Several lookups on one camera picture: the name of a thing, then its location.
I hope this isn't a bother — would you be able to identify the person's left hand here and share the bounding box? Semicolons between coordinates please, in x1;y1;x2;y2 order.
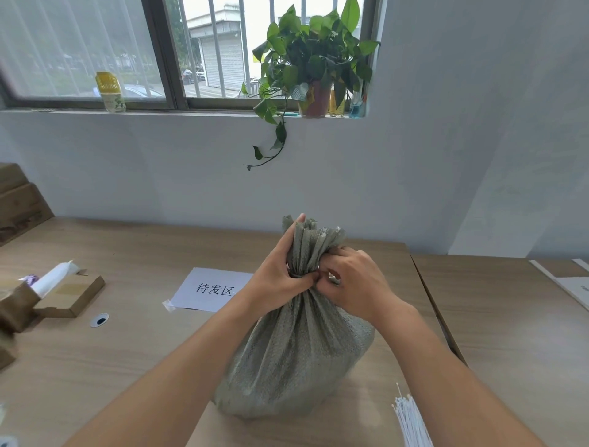
244;212;323;319

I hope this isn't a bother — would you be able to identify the person's right hand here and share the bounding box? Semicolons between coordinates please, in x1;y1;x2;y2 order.
314;247;410;330

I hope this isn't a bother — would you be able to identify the green woven sack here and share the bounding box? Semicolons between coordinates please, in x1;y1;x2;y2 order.
212;214;376;419

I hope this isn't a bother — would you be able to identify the bundle of white cable ties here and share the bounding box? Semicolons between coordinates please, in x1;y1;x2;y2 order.
391;382;434;447

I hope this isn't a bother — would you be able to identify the person's left forearm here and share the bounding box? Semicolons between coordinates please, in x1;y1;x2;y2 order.
62;287;272;447

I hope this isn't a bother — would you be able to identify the person's right forearm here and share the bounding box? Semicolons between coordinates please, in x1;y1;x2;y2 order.
372;299;546;447

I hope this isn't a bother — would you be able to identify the white paper sign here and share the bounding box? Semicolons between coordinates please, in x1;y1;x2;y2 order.
161;267;254;313

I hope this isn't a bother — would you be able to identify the blue glass bottle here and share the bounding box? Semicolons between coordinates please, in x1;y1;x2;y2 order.
348;90;368;119

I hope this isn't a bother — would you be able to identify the yellow glass bottle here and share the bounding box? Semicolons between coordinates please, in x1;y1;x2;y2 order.
327;90;346;118

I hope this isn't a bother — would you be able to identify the flat cardboard with white sheets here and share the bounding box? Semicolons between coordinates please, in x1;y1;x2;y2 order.
529;258;589;312

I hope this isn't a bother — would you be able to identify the white rolled sheet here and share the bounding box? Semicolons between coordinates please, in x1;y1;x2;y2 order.
29;260;80;299

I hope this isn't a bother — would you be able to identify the green potted plant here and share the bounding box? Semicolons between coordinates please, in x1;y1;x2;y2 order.
240;0;381;172

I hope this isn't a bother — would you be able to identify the yellow drink bottle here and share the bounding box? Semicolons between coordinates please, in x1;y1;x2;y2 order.
94;71;127;114

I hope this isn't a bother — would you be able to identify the open brown cardboard box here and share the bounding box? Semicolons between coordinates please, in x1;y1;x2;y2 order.
0;281;42;333

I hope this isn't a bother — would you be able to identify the dark framed barred window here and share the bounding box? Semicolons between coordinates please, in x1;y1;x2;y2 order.
0;0;383;111

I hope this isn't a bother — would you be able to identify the large plain cardboard box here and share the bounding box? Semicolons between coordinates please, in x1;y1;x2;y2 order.
0;162;28;194

